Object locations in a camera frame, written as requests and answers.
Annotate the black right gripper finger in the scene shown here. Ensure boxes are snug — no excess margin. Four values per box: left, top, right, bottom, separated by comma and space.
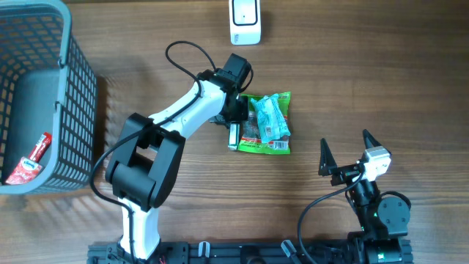
363, 129, 382, 149
318, 138, 338, 177

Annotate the teal white tissue pack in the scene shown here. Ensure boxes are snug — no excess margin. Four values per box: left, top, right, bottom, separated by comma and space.
250, 94, 291, 144

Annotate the green snack bag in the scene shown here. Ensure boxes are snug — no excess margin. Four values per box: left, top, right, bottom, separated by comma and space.
238, 92, 291, 155

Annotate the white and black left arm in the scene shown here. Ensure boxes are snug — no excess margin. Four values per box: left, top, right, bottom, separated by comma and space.
106, 54, 253, 263

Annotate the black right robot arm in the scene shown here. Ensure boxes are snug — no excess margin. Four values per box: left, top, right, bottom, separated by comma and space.
318, 130, 413, 264

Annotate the white barcode scanner box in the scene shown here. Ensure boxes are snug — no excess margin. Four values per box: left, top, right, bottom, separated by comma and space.
229, 0, 262, 45

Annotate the grey plastic mesh basket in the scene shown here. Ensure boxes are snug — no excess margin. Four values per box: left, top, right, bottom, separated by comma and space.
1, 1, 98, 195

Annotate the red stick sachet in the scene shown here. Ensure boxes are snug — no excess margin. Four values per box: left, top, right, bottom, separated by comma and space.
29, 132, 52, 163

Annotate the red tissue packet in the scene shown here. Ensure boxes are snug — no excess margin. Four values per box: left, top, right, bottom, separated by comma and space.
6, 157, 43, 185

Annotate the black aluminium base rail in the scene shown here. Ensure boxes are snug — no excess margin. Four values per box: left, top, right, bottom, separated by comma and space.
86, 240, 414, 264

